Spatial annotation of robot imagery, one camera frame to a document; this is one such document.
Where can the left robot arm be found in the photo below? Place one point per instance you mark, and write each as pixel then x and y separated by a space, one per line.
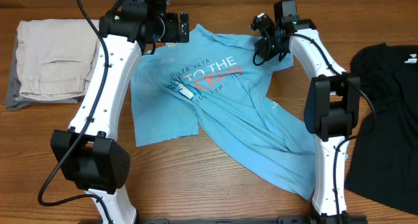
pixel 88 152

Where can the folded beige trousers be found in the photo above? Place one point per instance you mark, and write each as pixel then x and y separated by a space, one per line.
pixel 55 58

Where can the black t-shirt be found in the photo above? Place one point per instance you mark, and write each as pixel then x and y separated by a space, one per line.
pixel 384 162

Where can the folded grey garment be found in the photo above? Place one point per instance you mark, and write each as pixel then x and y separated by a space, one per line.
pixel 13 99

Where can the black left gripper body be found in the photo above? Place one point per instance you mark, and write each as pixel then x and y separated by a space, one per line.
pixel 165 30

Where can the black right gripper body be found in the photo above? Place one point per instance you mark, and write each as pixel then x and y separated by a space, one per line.
pixel 270 48

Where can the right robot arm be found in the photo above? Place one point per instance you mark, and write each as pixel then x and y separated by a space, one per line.
pixel 332 106

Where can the light blue printed t-shirt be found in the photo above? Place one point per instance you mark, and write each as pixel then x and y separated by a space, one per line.
pixel 213 83

